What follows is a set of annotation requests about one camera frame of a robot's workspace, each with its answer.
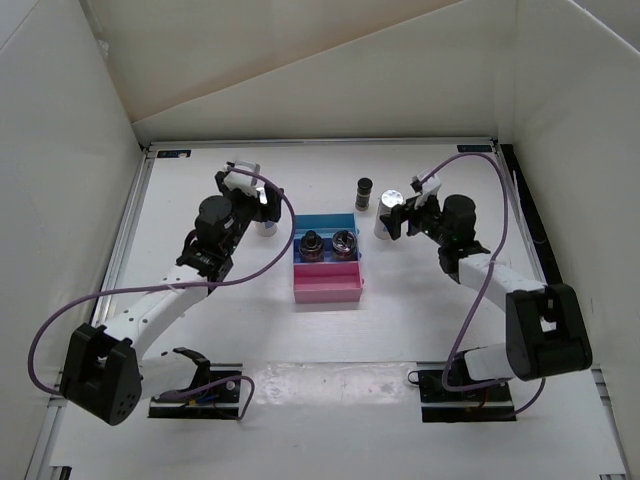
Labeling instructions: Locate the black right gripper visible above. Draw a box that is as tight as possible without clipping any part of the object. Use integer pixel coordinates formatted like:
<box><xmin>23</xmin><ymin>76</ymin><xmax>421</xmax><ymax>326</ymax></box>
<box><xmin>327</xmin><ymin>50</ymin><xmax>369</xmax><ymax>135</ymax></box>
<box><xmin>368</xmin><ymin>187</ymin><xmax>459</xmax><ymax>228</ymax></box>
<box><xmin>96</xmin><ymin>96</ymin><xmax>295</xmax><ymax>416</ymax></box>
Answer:
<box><xmin>379</xmin><ymin>191</ymin><xmax>450</xmax><ymax>247</ymax></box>

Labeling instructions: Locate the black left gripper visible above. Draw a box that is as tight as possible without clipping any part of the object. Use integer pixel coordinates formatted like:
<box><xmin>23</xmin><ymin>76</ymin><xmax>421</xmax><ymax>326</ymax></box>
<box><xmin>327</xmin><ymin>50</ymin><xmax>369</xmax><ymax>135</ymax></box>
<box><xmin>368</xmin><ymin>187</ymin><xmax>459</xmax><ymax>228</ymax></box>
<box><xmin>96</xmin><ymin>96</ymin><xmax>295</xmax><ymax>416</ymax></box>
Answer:
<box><xmin>216</xmin><ymin>174</ymin><xmax>284</xmax><ymax>255</ymax></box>

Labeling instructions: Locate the silver-lid salt bottle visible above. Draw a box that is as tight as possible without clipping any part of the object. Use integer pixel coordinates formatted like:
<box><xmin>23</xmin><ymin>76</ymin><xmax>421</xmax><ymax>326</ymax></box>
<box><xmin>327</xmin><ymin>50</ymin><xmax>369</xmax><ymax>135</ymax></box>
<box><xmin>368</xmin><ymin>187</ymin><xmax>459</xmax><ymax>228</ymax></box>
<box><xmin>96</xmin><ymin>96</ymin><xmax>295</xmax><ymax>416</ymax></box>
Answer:
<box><xmin>255</xmin><ymin>187</ymin><xmax>278</xmax><ymax>237</ymax></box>
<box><xmin>374</xmin><ymin>189</ymin><xmax>404</xmax><ymax>240</ymax></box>

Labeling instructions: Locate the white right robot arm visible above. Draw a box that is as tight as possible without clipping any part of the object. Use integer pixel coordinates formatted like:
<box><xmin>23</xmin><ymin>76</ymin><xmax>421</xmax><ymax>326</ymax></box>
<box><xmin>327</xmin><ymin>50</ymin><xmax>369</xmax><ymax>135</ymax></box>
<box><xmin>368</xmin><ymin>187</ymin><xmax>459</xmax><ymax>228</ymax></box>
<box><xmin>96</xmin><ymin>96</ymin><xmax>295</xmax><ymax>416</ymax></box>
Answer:
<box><xmin>380</xmin><ymin>195</ymin><xmax>593</xmax><ymax>400</ymax></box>

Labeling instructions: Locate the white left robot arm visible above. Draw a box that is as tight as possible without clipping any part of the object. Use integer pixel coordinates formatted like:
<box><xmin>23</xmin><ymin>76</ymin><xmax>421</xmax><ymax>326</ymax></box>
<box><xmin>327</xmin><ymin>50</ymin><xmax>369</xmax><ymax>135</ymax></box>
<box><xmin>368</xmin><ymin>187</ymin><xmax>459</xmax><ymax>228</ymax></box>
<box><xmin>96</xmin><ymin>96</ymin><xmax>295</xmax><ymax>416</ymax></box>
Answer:
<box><xmin>60</xmin><ymin>161</ymin><xmax>283</xmax><ymax>426</ymax></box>

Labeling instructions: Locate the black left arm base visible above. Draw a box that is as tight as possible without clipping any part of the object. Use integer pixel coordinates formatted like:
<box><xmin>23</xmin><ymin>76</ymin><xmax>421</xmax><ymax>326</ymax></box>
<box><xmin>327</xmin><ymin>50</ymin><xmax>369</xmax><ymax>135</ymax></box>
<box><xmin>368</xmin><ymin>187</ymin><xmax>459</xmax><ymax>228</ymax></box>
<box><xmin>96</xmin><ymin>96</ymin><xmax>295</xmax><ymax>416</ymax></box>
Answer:
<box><xmin>139</xmin><ymin>347</ymin><xmax>253</xmax><ymax>420</ymax></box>

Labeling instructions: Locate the small black-cap spice bottle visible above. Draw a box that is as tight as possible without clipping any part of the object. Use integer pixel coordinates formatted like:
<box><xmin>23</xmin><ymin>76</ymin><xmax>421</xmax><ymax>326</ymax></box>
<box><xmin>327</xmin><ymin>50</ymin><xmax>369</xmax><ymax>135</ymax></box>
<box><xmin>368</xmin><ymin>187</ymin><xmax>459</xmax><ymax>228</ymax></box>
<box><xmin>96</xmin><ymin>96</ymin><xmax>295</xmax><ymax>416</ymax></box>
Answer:
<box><xmin>355</xmin><ymin>177</ymin><xmax>373</xmax><ymax>211</ymax></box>

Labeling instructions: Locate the light blue tray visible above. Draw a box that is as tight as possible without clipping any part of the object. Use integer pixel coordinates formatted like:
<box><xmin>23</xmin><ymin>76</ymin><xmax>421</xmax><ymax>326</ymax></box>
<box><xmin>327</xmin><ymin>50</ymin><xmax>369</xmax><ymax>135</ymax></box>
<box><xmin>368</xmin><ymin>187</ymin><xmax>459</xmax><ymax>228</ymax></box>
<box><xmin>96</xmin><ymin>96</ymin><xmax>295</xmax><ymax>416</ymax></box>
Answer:
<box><xmin>295</xmin><ymin>213</ymin><xmax>359</xmax><ymax>237</ymax></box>

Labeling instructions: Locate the dark blue tray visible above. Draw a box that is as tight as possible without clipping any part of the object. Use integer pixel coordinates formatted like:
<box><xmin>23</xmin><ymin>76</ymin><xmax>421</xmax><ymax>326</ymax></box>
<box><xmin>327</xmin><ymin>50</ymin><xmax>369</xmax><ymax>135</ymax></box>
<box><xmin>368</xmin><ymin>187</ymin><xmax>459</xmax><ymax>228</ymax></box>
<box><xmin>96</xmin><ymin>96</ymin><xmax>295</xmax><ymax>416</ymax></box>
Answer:
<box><xmin>293</xmin><ymin>231</ymin><xmax>361</xmax><ymax>265</ymax></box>

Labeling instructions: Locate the pink tray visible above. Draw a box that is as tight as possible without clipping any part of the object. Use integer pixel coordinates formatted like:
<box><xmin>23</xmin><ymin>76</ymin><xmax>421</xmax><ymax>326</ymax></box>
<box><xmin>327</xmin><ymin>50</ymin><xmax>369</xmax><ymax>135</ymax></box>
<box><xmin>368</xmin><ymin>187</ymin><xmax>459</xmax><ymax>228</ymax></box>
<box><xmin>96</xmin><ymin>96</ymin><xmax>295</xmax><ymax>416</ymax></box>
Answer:
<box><xmin>293</xmin><ymin>261</ymin><xmax>364</xmax><ymax>304</ymax></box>

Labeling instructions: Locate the dark table label right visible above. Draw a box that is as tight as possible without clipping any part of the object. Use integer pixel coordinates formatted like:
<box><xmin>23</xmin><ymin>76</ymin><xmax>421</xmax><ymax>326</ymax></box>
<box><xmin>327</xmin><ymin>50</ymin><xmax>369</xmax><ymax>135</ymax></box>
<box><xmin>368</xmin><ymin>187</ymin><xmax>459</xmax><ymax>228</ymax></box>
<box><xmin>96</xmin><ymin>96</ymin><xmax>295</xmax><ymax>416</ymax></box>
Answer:
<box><xmin>457</xmin><ymin>144</ymin><xmax>493</xmax><ymax>153</ymax></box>

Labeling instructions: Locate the dark table label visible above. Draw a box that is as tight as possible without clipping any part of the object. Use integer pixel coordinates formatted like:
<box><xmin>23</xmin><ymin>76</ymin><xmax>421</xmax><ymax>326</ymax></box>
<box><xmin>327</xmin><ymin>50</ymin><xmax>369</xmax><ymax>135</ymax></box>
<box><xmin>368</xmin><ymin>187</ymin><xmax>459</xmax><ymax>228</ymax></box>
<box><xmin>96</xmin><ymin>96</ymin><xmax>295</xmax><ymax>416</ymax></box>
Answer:
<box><xmin>457</xmin><ymin>144</ymin><xmax>493</xmax><ymax>153</ymax></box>
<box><xmin>156</xmin><ymin>149</ymin><xmax>191</xmax><ymax>159</ymax></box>

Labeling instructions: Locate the dark table label left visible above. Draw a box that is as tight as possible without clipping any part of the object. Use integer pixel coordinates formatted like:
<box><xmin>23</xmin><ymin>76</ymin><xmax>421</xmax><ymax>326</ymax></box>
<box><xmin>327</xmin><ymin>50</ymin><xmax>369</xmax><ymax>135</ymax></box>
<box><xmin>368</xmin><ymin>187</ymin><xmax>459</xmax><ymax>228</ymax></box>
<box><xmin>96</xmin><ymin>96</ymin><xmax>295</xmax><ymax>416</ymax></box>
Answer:
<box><xmin>156</xmin><ymin>149</ymin><xmax>191</xmax><ymax>159</ymax></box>

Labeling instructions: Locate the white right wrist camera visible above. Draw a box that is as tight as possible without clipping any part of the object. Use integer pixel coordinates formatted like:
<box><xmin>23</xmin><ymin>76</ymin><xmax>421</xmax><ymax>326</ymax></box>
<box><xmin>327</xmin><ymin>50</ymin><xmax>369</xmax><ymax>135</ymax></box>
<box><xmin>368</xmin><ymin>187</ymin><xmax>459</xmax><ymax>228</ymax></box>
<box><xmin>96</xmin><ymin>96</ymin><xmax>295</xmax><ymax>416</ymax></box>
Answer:
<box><xmin>410</xmin><ymin>170</ymin><xmax>442</xmax><ymax>209</ymax></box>

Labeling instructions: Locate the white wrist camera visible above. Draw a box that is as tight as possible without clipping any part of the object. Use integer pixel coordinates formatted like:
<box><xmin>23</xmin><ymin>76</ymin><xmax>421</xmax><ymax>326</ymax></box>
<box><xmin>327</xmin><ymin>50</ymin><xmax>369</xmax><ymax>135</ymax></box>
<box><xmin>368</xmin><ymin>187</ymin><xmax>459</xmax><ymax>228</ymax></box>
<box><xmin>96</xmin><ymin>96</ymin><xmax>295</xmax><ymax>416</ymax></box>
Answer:
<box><xmin>410</xmin><ymin>170</ymin><xmax>442</xmax><ymax>209</ymax></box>
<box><xmin>223</xmin><ymin>160</ymin><xmax>260</xmax><ymax>197</ymax></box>

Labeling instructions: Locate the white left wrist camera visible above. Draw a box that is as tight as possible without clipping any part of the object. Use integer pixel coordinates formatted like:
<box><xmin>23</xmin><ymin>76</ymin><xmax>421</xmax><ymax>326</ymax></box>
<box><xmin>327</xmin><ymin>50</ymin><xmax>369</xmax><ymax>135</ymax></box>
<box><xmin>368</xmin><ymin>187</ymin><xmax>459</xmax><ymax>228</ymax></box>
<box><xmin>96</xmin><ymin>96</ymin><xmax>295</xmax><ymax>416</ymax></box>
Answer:
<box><xmin>223</xmin><ymin>160</ymin><xmax>260</xmax><ymax>197</ymax></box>

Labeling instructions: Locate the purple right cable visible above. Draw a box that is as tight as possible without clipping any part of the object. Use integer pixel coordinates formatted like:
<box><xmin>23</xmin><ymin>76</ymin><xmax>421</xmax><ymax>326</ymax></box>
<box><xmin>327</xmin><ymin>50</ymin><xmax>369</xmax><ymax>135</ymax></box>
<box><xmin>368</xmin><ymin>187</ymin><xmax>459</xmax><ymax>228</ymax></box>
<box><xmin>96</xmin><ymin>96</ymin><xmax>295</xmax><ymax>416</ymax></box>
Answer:
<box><xmin>417</xmin><ymin>152</ymin><xmax>546</xmax><ymax>417</ymax></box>

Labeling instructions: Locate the purple cable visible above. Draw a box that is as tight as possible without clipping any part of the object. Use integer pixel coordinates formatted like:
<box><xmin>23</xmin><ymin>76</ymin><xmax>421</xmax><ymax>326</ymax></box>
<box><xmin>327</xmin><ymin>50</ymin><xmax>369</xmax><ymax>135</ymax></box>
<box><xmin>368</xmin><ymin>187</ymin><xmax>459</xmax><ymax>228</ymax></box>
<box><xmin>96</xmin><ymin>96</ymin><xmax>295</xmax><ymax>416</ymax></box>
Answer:
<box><xmin>28</xmin><ymin>167</ymin><xmax>296</xmax><ymax>422</ymax></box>
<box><xmin>417</xmin><ymin>152</ymin><xmax>546</xmax><ymax>417</ymax></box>

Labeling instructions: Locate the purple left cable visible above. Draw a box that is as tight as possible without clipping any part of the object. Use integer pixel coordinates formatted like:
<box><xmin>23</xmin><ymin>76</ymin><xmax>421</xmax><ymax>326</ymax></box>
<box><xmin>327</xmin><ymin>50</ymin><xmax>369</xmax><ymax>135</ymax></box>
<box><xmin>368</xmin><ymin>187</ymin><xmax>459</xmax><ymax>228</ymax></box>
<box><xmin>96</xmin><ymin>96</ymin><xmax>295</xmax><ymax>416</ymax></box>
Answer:
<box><xmin>28</xmin><ymin>167</ymin><xmax>296</xmax><ymax>422</ymax></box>

